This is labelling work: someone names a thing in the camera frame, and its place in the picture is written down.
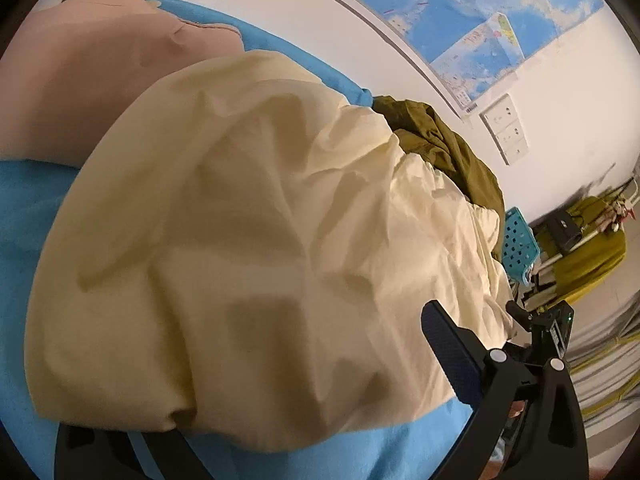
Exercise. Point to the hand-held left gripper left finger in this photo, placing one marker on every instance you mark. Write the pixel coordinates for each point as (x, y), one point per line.
(82, 452)

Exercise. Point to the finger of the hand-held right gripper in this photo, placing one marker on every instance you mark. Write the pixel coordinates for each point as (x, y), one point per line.
(520, 312)

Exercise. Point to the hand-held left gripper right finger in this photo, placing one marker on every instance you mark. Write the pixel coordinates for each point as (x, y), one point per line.
(447, 360)

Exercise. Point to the cream shirt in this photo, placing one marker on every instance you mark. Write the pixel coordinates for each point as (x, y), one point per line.
(250, 240)

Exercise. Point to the blue plastic basket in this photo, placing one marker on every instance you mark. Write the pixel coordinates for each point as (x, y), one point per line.
(520, 245)

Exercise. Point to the black box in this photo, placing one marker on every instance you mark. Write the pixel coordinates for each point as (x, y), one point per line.
(562, 230)

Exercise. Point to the olive green garment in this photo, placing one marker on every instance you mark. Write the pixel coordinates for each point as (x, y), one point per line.
(450, 155)

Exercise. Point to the blue bed sheet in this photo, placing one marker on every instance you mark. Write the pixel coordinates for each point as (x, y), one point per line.
(30, 210)

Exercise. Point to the pink cloth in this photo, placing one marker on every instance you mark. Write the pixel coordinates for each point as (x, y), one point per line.
(90, 65)

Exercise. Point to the white wall socket panel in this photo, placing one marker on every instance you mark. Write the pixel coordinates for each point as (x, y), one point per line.
(505, 127)

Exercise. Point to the world map wall poster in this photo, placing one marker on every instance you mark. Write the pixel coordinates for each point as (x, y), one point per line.
(465, 5)

